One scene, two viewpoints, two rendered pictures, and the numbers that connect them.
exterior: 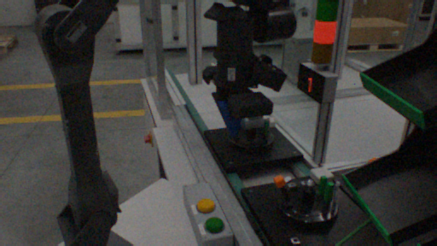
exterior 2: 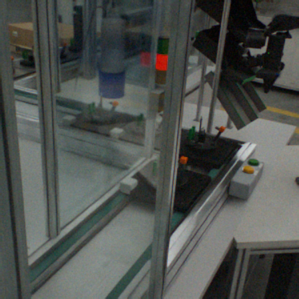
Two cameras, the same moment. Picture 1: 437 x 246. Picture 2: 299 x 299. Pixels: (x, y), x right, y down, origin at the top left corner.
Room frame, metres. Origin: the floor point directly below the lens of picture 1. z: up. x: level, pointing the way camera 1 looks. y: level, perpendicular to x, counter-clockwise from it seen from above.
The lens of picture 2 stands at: (1.98, 0.70, 1.70)
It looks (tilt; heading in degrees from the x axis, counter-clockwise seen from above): 27 degrees down; 223
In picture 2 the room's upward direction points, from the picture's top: 4 degrees clockwise
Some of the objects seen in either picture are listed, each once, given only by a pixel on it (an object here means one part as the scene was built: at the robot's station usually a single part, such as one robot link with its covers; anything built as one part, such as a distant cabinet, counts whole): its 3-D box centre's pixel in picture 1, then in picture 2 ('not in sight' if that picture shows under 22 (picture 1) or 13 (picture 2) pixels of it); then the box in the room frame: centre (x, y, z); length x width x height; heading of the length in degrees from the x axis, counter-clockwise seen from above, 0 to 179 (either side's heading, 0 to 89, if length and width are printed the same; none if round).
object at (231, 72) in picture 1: (234, 72); (271, 62); (0.57, -0.03, 1.33); 0.19 x 0.06 x 0.08; 17
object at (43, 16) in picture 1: (82, 130); not in sight; (0.43, 0.18, 1.30); 0.07 x 0.06 x 0.32; 32
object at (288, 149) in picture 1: (250, 143); (166, 183); (1.00, -0.10, 0.96); 0.24 x 0.24 x 0.02; 17
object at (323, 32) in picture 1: (324, 31); not in sight; (0.89, -0.26, 1.33); 0.05 x 0.05 x 0.05
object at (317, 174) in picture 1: (309, 193); (201, 136); (0.67, -0.21, 1.01); 0.24 x 0.24 x 0.13; 17
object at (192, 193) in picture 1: (206, 216); (247, 177); (0.69, 0.03, 0.93); 0.21 x 0.07 x 0.06; 17
